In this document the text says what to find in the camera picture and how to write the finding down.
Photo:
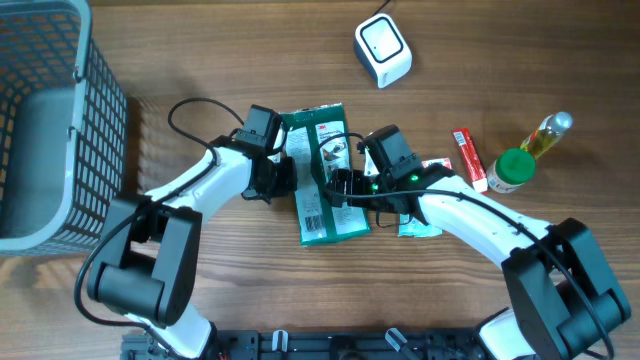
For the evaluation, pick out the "green 3M gloves package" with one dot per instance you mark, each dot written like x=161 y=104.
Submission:
x=315 y=142

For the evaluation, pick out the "grey plastic mesh basket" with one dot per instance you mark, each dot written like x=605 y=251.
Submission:
x=64 y=123

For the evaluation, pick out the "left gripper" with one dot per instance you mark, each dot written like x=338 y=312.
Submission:
x=284 y=178

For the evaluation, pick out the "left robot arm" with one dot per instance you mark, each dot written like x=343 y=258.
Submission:
x=145 y=264

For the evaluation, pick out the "pale green wipes packet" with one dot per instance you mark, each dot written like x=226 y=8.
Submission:
x=411 y=227

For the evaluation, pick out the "red sachet packet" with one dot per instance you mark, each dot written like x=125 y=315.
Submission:
x=471 y=159

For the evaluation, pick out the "green lid white jar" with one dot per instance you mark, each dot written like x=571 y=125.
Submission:
x=511 y=170

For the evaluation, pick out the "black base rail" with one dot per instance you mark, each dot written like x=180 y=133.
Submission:
x=447 y=343

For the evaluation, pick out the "white barcode scanner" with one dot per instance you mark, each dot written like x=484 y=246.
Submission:
x=382 y=50

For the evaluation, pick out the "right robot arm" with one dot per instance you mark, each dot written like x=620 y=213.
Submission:
x=564 y=295

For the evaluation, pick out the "yellow liquid clear bottle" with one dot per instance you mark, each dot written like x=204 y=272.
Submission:
x=547 y=134

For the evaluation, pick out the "orange Kleenex tissue pack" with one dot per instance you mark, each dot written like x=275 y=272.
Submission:
x=445 y=162

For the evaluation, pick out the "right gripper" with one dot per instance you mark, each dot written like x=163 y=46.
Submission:
x=353 y=176

